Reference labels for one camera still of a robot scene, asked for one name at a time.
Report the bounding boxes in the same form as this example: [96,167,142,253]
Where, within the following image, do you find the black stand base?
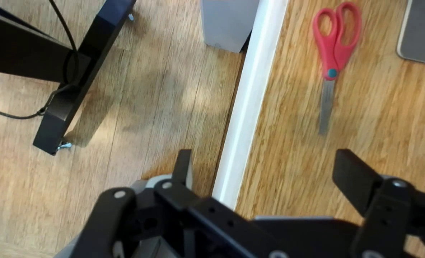
[0,0,138,158]

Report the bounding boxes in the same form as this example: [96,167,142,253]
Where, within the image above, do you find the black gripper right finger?
[331,148,425,258]

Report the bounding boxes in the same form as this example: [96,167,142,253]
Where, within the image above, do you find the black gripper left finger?
[70,148,209,258]

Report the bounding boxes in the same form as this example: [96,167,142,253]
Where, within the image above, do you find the red handled scissors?
[310,0,363,137]

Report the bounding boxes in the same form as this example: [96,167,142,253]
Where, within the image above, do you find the thin black floor cable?
[0,0,80,121]

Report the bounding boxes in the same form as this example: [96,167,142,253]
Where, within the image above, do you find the grey box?
[201,0,261,55]

